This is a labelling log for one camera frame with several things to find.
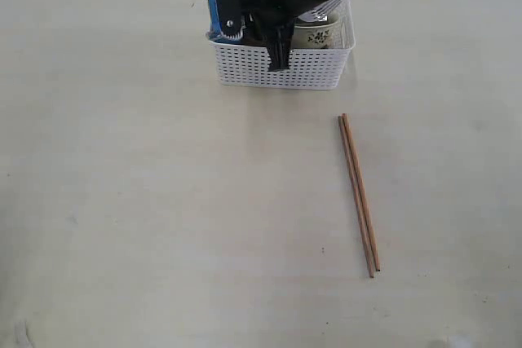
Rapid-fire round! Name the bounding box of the silver metal fork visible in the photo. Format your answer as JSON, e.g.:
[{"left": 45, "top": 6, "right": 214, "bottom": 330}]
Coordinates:
[{"left": 299, "top": 0, "right": 342, "bottom": 23}]

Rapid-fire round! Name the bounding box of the floral ceramic bowl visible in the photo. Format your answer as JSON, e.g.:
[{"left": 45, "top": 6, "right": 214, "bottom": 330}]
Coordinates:
[{"left": 291, "top": 12, "right": 340, "bottom": 50}]

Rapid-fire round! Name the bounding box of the wooden chopstick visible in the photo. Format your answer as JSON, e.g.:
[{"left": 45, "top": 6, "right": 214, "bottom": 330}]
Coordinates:
[
  {"left": 338, "top": 116, "right": 374, "bottom": 278},
  {"left": 342, "top": 113, "right": 381, "bottom": 271}
]

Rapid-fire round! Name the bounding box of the blue snack packet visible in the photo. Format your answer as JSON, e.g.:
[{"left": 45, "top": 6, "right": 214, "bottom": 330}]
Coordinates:
[{"left": 206, "top": 0, "right": 222, "bottom": 41}]

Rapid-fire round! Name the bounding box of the white perforated plastic basket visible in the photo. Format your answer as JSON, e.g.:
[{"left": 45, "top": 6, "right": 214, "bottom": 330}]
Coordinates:
[{"left": 211, "top": 0, "right": 355, "bottom": 90}]

